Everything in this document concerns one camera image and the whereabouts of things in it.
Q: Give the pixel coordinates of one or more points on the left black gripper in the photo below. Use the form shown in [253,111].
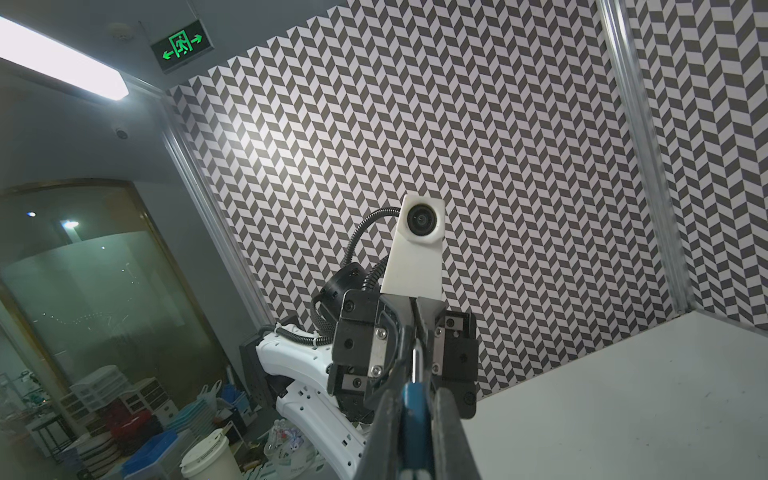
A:
[383,341]

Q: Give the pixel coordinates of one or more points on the ceiling light strip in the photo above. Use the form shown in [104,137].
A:
[32,50]

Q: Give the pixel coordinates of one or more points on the blue padlock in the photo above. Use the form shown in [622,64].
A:
[416,445]

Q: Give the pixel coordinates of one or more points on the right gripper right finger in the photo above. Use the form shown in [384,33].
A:
[451,402]

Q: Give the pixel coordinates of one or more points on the blue plastic bin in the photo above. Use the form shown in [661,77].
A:
[150,452]

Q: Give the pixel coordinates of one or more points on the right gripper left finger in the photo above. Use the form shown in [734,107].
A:
[380,458]

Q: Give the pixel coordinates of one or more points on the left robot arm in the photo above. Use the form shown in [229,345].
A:
[287,368]

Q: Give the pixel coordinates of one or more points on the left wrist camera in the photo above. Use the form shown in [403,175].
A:
[415,263]

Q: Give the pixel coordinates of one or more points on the green exit sign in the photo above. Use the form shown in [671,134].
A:
[181,47]

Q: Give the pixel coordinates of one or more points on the white paper cup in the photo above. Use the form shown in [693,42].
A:
[211,459]

